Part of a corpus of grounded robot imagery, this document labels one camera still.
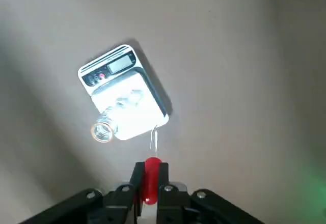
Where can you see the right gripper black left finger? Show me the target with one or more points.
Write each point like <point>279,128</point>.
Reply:
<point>109,206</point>

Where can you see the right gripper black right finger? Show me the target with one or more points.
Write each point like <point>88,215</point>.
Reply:
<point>183,206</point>

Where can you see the clear glass bottle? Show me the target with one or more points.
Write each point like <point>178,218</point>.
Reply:
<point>102,131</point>

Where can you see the silver black electronic balance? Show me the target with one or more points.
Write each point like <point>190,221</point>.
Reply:
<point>114,68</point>

